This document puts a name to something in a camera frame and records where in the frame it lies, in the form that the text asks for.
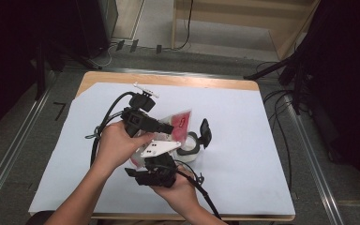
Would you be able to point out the metal floor rail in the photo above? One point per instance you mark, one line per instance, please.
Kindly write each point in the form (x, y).
(317, 165)
(12, 146)

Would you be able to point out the wooden table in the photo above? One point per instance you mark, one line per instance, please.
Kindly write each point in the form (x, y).
(184, 80)

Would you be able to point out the light wooden frame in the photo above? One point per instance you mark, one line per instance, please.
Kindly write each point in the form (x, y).
(281, 40)

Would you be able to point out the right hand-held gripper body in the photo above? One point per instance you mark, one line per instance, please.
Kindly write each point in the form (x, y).
(156, 173)

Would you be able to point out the person's left hand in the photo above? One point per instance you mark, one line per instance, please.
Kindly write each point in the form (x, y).
(118, 146)

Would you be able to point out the black tripod stand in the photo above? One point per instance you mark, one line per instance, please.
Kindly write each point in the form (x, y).
(40, 68)

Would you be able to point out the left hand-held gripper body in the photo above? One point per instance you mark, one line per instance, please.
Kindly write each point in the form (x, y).
(136, 118)

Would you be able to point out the red and white refill pouch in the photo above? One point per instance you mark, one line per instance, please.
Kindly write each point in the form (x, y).
(181, 125)

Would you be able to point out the dark cabinet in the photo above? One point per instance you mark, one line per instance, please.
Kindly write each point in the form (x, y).
(97, 25)

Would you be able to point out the metal floor strip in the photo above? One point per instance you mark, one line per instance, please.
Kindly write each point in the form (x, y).
(175, 72)

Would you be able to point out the person's right hand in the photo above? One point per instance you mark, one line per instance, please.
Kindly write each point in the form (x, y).
(178, 193)

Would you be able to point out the black metal stand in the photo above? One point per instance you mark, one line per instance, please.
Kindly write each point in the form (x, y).
(295, 72)

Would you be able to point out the white container with black lid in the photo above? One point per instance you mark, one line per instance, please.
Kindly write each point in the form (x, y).
(204, 132)

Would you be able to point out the white paper sheet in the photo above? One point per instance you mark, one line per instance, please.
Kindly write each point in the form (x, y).
(247, 156)

